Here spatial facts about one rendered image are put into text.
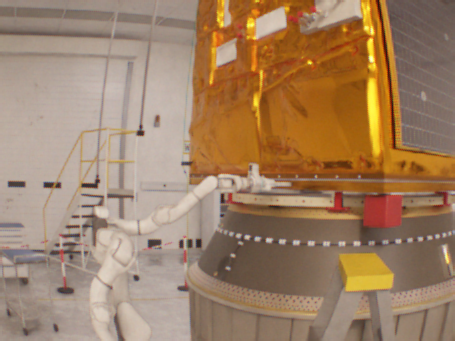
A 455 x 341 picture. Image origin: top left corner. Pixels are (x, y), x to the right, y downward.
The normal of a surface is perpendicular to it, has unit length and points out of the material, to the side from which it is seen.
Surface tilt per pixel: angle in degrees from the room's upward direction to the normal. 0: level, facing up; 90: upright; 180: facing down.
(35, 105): 90
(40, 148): 90
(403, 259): 62
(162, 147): 90
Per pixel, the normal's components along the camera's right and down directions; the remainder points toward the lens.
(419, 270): 0.16, -0.47
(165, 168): 0.52, 0.00
